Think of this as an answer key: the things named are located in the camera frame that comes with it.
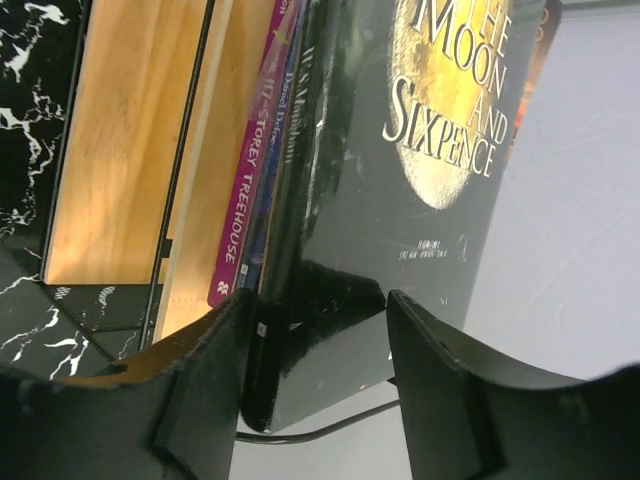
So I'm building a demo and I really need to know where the dark blue galaxy book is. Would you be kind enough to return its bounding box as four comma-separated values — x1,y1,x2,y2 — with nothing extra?
236,1,308,290

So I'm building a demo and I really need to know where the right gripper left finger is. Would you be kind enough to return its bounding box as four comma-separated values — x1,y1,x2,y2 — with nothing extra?
1,290,256,479

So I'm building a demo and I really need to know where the wooden wire shelf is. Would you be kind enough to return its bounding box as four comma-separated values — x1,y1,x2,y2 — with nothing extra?
42,1,274,345

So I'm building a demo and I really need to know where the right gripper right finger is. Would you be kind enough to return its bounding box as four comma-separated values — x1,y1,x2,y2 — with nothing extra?
387,290,639,479

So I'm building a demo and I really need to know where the purple 117-storey treehouse book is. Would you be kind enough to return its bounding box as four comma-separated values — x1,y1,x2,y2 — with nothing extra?
207,1,301,307

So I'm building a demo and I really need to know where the black moon and sixpence book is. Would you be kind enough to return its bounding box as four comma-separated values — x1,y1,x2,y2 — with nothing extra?
242,1,544,433

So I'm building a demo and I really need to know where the dark tale of cities book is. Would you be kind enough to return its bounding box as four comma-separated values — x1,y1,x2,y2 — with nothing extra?
511,0,564,145

